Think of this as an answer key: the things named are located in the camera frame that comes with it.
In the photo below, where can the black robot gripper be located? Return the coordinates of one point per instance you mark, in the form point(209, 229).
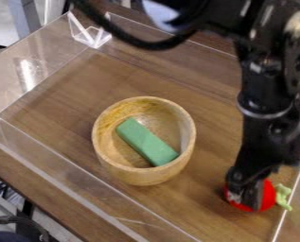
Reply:
point(271, 145)

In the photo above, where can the red plush fruit green stem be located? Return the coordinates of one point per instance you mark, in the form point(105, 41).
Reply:
point(275, 195)

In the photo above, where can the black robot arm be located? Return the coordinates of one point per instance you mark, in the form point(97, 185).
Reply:
point(264, 29)

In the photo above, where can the green rectangular block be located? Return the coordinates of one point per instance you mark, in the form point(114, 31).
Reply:
point(146, 144)

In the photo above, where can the round wooden bowl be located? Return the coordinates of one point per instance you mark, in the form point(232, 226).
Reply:
point(168, 121)

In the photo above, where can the clear acrylic tray enclosure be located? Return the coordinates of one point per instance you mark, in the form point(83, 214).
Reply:
point(57, 85)

